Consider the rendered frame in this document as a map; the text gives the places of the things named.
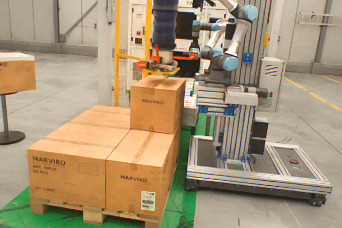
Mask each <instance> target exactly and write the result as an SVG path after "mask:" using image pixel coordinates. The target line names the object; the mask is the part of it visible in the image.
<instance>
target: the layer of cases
mask: <svg viewBox="0 0 342 228"><path fill-rule="evenodd" d="M181 122H182V119H181V120H180V122H179V123H178V125H177V127H176V129H175V131H174V133H173V134H167V133H159V132H152V131H144V130H137V129H130V109H128V108H119V107H110V106H101V105H95V106H93V107H92V108H90V109H88V110H87V111H85V112H84V113H82V114H81V115H79V116H77V117H76V118H74V119H73V120H71V121H69V122H68V123H67V124H65V125H63V126H62V127H60V128H59V129H57V130H56V131H54V132H52V133H51V134H49V135H47V136H46V137H44V138H43V139H41V140H39V141H38V142H36V143H35V144H33V145H32V146H30V147H28V148H27V162H28V175H29V183H30V196H31V197H36V198H43V199H47V200H53V201H59V202H66V203H72V204H78V205H84V206H90V207H97V208H103V209H105V208H106V209H110V210H116V211H122V212H128V213H134V214H140V215H147V216H153V217H159V215H160V211H161V208H162V205H163V201H164V198H165V195H166V191H167V188H168V184H169V181H170V178H171V175H172V172H173V168H174V165H175V161H176V158H177V154H178V151H179V147H180V135H181Z"/></svg>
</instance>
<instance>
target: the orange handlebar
mask: <svg viewBox="0 0 342 228"><path fill-rule="evenodd" d="M194 57H195V56H192V57H190V58H185V57H178V56H173V59H180V60H192V59H194ZM149 60H151V61H155V59H149ZM157 62H158V60H156V63H157ZM138 66H139V67H143V68H144V67H146V65H143V64H139V65H138Z"/></svg>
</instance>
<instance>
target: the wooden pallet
mask: <svg viewBox="0 0 342 228"><path fill-rule="evenodd" d="M178 160H179V151H178V154H177V158H176V161H175V165H174V168H173V172H172V175H171V178H170V181H169V184H168V188H167V191H166V195H165V198H164V201H163V205H162V208H161V211H160V215H159V217H153V216H147V215H140V214H134V213H128V212H122V211H116V210H110V209H106V208H105V209H103V208H97V207H90V206H84V205H78V204H72V203H66V202H59V201H53V200H49V199H43V198H36V197H30V202H31V213H33V214H39V215H44V213H45V212H46V211H47V210H48V209H49V208H50V207H51V206H57V207H64V208H70V209H76V210H82V211H83V221H84V222H87V223H93V224H99V225H102V224H103V222H104V220H105V219H106V217H107V215H113V216H119V217H125V218H131V219H138V220H144V221H145V228H160V225H161V222H162V218H163V214H164V210H165V207H166V203H167V200H168V196H169V192H170V189H171V186H172V182H173V179H174V175H175V171H176V168H177V164H178Z"/></svg>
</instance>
